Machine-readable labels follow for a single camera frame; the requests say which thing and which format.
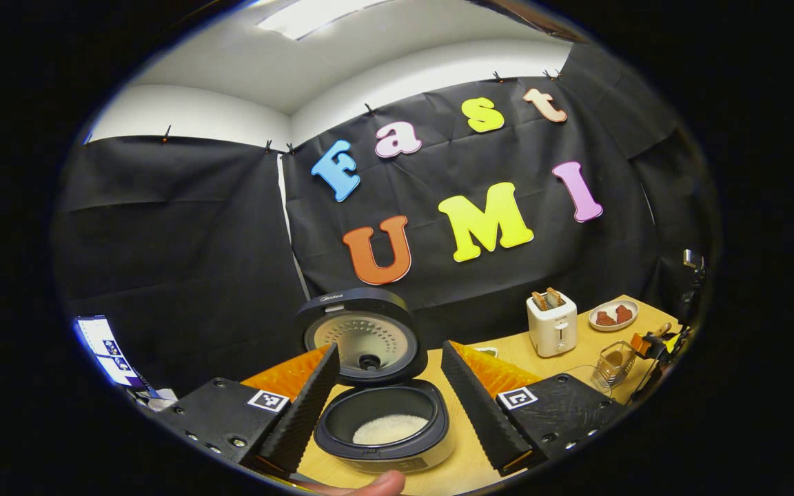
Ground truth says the white rice pile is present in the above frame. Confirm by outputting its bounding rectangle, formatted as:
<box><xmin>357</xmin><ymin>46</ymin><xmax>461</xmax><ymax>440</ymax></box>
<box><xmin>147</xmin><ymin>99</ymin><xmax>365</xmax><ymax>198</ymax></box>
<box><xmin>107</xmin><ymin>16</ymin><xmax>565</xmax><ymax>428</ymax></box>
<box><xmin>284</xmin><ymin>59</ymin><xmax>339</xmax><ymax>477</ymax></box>
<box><xmin>352</xmin><ymin>413</ymin><xmax>430</xmax><ymax>446</ymax></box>

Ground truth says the white round plate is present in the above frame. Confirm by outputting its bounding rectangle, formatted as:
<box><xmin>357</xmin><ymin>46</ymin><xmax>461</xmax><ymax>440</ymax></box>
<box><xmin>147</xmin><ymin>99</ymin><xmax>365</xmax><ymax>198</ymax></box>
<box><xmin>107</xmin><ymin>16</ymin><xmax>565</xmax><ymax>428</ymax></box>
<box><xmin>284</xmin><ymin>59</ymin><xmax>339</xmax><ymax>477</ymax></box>
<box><xmin>588</xmin><ymin>299</ymin><xmax>640</xmax><ymax>332</ymax></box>

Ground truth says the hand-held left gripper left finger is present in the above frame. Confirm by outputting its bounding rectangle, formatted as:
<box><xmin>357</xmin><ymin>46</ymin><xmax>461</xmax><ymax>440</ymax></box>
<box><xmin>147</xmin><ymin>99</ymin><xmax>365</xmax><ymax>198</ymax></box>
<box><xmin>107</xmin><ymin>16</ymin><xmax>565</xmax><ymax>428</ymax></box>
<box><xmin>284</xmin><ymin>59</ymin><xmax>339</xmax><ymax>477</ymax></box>
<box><xmin>156</xmin><ymin>342</ymin><xmax>340</xmax><ymax>476</ymax></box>

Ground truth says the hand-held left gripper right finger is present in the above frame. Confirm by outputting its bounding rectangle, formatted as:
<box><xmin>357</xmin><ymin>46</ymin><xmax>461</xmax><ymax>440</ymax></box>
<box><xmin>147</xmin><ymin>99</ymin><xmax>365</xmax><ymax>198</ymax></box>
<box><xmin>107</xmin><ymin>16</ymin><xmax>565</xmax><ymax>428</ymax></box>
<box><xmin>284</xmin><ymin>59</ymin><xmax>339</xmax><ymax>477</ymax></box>
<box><xmin>441</xmin><ymin>340</ymin><xmax>629</xmax><ymax>477</ymax></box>

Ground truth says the large ceiling light panel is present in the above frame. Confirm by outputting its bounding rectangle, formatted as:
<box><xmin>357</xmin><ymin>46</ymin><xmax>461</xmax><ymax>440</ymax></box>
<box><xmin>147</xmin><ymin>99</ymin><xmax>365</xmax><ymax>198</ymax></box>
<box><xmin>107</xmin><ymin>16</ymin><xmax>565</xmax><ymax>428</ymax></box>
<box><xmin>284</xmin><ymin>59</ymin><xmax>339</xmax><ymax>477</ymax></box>
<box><xmin>257</xmin><ymin>0</ymin><xmax>398</xmax><ymax>41</ymax></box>

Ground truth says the open laptop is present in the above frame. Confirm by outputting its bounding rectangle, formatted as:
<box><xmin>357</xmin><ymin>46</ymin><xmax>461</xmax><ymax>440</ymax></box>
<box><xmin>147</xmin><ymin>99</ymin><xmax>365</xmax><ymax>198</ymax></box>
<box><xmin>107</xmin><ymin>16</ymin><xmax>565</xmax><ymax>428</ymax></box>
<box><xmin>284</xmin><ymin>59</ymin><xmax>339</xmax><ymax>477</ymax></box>
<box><xmin>74</xmin><ymin>315</ymin><xmax>179</xmax><ymax>414</ymax></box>

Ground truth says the dark grey rice cooker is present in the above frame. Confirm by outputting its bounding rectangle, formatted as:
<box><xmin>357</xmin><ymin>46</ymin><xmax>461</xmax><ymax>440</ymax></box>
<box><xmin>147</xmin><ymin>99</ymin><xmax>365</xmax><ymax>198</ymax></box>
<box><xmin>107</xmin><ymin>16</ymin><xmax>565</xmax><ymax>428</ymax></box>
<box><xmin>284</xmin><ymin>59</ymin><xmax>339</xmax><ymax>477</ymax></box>
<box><xmin>294</xmin><ymin>287</ymin><xmax>456</xmax><ymax>475</ymax></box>

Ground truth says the white toaster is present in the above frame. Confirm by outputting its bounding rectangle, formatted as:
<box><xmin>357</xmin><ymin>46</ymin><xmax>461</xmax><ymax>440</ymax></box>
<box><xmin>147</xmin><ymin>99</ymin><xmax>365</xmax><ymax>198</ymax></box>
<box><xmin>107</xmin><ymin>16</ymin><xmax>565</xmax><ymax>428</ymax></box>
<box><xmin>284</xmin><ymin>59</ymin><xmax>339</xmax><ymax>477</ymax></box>
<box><xmin>526</xmin><ymin>288</ymin><xmax>578</xmax><ymax>358</ymax></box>

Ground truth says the black backdrop cloth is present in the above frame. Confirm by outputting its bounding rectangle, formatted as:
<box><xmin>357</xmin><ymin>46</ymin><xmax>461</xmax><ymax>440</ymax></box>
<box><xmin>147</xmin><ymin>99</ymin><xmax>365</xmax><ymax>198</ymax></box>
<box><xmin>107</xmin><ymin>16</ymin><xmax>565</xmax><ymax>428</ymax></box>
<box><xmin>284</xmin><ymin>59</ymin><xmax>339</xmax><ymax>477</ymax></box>
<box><xmin>52</xmin><ymin>41</ymin><xmax>718</xmax><ymax>400</ymax></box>

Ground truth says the clear box of rice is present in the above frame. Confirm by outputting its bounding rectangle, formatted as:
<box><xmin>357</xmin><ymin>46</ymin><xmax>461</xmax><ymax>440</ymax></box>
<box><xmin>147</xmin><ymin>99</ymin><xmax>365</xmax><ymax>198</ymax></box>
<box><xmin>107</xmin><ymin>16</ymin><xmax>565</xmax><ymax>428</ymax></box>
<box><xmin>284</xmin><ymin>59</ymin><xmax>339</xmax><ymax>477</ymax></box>
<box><xmin>566</xmin><ymin>364</ymin><xmax>613</xmax><ymax>397</ymax></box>

